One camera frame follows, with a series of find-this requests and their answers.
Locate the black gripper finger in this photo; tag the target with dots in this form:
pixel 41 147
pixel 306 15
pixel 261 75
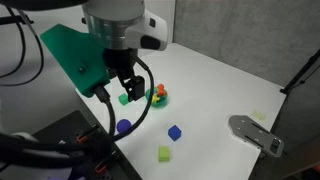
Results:
pixel 135 87

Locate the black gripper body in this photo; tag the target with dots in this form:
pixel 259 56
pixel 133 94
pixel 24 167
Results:
pixel 119 62

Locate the yellow toy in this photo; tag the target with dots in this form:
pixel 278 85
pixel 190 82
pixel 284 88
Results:
pixel 155 98

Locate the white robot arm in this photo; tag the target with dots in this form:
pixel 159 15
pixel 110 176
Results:
pixel 117 30

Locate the orange toy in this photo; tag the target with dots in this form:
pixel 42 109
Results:
pixel 161 91

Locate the green translucent bowl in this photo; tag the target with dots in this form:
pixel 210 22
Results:
pixel 161 102

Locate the green cube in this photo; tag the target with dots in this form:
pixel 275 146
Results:
pixel 123 99

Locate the purple ball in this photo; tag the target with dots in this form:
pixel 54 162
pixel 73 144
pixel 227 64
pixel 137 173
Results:
pixel 123 125

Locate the blue cube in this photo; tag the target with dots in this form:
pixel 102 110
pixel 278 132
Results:
pixel 174 132

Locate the light green block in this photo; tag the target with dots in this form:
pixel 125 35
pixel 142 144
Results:
pixel 163 153

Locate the upper black orange clamp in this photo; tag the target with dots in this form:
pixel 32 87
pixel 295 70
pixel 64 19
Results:
pixel 84 136

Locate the black orange clamp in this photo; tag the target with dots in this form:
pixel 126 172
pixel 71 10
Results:
pixel 84 136
pixel 102 165

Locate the black perforated base board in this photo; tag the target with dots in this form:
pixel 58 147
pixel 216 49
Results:
pixel 83 156

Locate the lower black orange clamp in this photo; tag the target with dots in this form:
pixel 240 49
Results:
pixel 102 165

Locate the yellow sticky note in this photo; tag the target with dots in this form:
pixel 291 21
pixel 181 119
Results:
pixel 259 116

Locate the black tripod stand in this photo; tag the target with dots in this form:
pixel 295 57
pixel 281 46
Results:
pixel 297 79

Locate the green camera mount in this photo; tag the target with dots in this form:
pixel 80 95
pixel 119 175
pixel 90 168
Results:
pixel 79 56

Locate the grey metal bracket plate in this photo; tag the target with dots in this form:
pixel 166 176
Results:
pixel 249 131

